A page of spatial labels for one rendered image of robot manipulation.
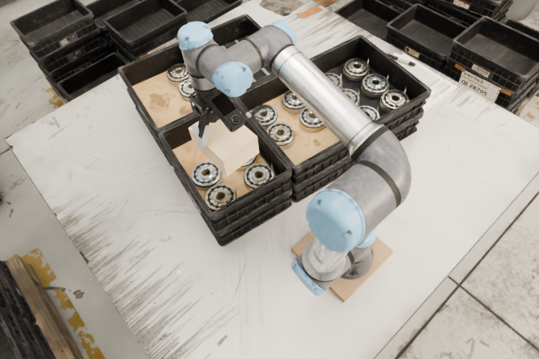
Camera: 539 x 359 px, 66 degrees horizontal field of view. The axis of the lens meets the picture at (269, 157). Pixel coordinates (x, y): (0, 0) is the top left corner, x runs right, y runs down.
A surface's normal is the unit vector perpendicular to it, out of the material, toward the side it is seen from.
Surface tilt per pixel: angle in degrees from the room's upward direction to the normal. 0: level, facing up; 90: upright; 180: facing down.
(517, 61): 0
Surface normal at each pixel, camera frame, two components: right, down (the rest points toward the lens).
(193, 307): -0.06, -0.59
